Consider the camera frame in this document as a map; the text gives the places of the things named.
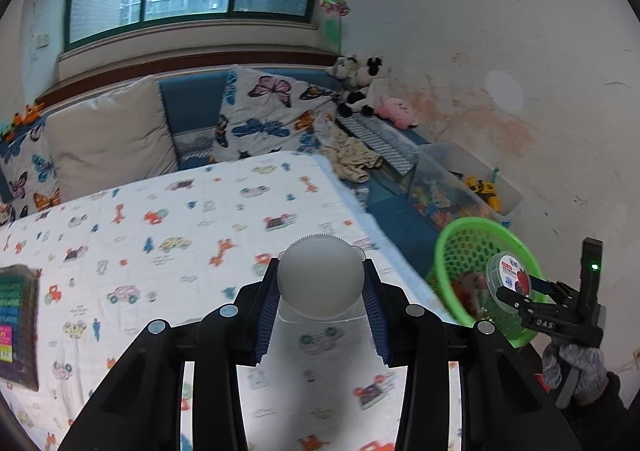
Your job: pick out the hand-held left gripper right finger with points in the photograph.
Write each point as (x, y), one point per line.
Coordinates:
(377, 316)

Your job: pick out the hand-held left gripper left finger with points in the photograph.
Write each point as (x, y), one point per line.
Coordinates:
(267, 311)

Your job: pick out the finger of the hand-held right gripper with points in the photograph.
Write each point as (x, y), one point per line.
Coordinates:
(515, 300)
(541, 284)

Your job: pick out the clear cup with red label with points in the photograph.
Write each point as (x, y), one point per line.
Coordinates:
(507, 276)

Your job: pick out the orange snack packet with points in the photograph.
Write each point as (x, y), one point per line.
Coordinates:
(465, 288)

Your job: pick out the clear cup with white lid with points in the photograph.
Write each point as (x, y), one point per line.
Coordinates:
(320, 276)

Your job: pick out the green mesh plastic basket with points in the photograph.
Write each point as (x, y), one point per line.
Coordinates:
(465, 226)

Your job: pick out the person's right forearm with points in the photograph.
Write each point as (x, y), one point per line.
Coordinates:
(600, 421)

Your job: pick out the person's right hand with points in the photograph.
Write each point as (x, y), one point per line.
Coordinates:
(585, 366)

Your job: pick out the yellow toy truck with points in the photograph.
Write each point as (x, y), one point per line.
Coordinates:
(482, 188)

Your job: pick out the teal toy stick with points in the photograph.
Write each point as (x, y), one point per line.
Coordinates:
(495, 176)

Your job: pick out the vehicle print white tablecloth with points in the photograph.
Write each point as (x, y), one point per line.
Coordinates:
(150, 231)

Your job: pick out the clear plastic storage bin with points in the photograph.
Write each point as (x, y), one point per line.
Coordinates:
(440, 171)

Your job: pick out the beige patterned baby garment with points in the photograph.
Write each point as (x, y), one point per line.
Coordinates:
(350, 156)

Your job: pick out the blue white patterned cloth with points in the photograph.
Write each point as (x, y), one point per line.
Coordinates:
(380, 138)

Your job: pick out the pink round plush toy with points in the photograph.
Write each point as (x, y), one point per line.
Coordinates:
(397, 110)

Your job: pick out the black white cow plush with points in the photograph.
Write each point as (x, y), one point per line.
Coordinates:
(357, 101)

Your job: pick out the blue sofa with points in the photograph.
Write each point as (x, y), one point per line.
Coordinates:
(192, 101)

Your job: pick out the beige cushion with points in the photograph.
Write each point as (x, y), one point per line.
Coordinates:
(105, 141)

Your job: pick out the colourful keyboard toy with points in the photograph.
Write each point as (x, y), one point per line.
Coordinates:
(17, 326)

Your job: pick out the grey white plush toy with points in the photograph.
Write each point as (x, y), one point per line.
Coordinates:
(342, 66)

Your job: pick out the butterfly print blue cushion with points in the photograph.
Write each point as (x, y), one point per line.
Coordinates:
(25, 166)

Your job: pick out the orange toy figure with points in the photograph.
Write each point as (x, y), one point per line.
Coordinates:
(25, 116)

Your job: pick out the white wall socket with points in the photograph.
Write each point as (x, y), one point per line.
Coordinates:
(43, 40)

